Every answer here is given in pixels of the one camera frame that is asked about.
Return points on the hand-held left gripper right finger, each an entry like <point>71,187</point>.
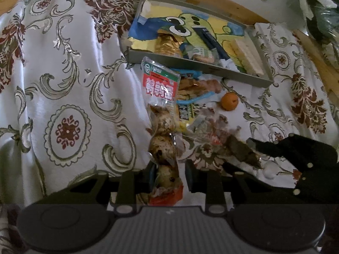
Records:
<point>189,176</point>

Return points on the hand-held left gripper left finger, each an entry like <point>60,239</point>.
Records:
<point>152,176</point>

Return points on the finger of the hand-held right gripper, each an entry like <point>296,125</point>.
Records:
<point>267,148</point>
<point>280,180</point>

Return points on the clear packet of brown cakes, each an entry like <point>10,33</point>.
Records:
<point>209,127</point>

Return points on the red label quail egg packet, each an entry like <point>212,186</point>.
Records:
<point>161,84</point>

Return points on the white rice cracker packet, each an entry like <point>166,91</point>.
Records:
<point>246,55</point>

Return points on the grey tray with frog painting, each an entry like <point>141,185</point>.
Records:
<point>233,31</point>

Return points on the orange tangerine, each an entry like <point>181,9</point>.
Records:
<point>230,101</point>

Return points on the yellow snack packet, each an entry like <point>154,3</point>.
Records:
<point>185,113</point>

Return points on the blue edged bread packet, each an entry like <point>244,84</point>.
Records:
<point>197,84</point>

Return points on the crumpled white wrapper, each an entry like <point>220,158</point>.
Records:
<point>227,64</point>

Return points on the green white cookie packet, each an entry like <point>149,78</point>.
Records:
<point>200,54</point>

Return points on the dark blue snack packet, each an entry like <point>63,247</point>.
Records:
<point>210,38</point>

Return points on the gold wrapped snack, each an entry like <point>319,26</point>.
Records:
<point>168,45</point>

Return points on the printed floral blanket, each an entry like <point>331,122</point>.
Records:
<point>79,58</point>

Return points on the plastic bag of clothes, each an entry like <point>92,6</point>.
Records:
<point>320,18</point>

